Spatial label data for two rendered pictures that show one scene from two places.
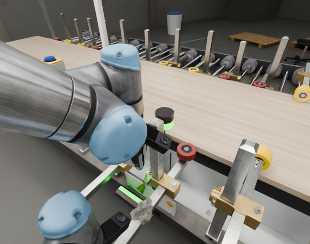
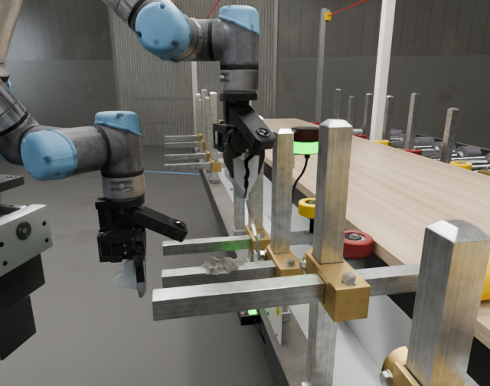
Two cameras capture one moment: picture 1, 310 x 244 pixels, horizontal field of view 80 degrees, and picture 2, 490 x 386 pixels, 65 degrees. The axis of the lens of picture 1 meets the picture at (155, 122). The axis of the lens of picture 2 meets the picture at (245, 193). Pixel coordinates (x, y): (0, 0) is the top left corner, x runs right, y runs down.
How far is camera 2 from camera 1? 0.56 m
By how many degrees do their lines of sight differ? 43
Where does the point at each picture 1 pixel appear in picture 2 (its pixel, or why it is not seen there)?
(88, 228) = (122, 139)
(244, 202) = (341, 269)
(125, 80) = (227, 34)
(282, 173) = not seen: outside the picture
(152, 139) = (246, 124)
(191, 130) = (394, 228)
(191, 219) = (303, 363)
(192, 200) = (344, 371)
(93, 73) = (200, 21)
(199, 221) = not seen: hidden behind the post
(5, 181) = (157, 280)
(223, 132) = not seen: hidden behind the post
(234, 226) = (292, 280)
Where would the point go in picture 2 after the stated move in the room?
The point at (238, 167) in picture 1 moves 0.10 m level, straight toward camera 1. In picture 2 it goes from (320, 165) to (252, 168)
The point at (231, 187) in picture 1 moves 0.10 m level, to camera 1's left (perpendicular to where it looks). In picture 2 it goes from (318, 218) to (266, 204)
